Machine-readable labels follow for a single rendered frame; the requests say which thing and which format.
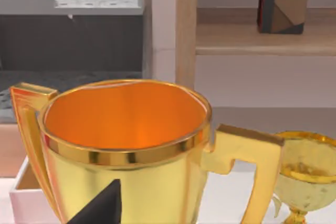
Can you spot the grey cabinet with dark inside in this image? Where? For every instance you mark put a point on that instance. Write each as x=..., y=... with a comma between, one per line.
x=71, y=24

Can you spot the shallow salmon-coloured box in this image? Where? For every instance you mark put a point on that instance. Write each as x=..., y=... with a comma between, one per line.
x=15, y=176

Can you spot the wooden open shelf unit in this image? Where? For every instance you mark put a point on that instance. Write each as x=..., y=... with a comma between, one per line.
x=262, y=43

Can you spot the black and brown cube box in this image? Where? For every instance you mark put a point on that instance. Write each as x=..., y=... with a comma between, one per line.
x=282, y=10

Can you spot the small gold trophy cup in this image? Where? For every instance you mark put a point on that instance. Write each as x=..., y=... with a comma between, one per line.
x=304, y=171

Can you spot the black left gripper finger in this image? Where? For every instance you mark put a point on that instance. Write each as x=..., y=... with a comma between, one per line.
x=105, y=205

